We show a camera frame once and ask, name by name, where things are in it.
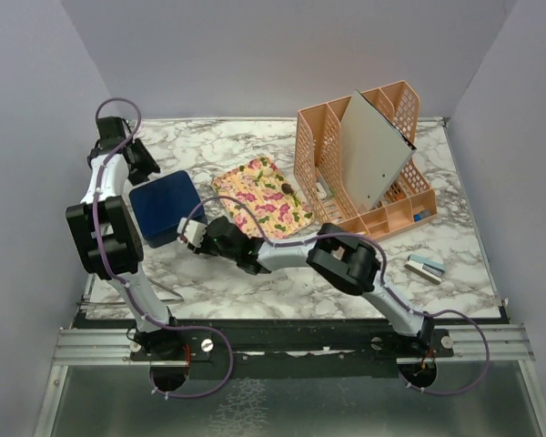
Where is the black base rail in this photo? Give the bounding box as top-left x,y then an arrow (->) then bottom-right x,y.
129,319 -> 453,381

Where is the purple cable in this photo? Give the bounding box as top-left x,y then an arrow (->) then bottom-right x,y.
183,196 -> 493,397
90,97 -> 234,401

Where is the small blue cap item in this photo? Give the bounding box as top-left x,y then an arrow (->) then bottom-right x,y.
413,210 -> 430,222

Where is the dark oval chocolate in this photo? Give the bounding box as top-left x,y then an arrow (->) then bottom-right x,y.
280,183 -> 294,195

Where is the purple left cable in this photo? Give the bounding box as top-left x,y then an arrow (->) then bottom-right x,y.
90,97 -> 234,401

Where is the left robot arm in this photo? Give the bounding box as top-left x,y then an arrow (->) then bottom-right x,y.
66,134 -> 183,360

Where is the blue box lid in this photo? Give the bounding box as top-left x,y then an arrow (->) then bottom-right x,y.
128,170 -> 200,248

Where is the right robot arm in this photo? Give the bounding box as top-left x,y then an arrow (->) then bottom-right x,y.
188,217 -> 434,356

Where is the peach plastic desk organizer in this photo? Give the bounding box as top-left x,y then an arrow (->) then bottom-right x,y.
294,80 -> 438,239

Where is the stapler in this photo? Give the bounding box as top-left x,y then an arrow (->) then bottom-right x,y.
405,254 -> 446,284

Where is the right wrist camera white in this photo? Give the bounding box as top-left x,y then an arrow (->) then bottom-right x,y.
177,218 -> 207,249

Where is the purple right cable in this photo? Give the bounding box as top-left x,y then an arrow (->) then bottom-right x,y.
183,196 -> 493,397

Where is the grey board in organizer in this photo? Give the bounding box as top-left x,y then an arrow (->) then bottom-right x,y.
340,90 -> 416,213

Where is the floral serving tray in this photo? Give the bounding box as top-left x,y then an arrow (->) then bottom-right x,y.
211,156 -> 314,239

